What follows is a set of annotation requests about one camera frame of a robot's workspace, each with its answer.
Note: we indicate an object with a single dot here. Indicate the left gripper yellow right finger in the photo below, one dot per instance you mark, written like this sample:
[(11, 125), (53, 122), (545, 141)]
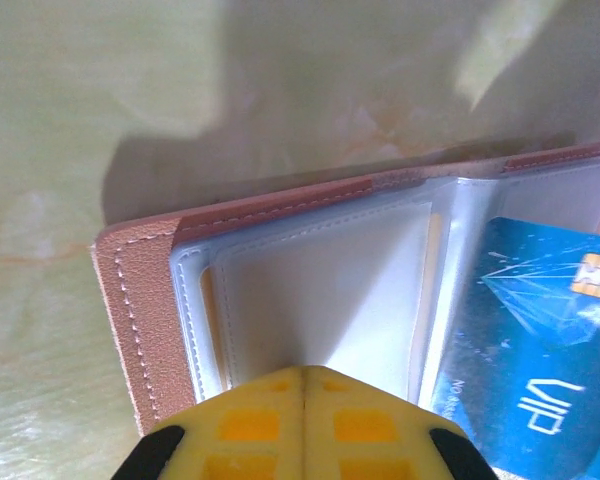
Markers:
[(365, 435)]

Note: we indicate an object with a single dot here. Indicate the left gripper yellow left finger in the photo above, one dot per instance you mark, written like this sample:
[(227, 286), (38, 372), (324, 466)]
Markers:
[(250, 430)]

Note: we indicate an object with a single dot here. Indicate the blue VIP card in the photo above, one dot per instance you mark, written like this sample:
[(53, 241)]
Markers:
[(530, 350)]

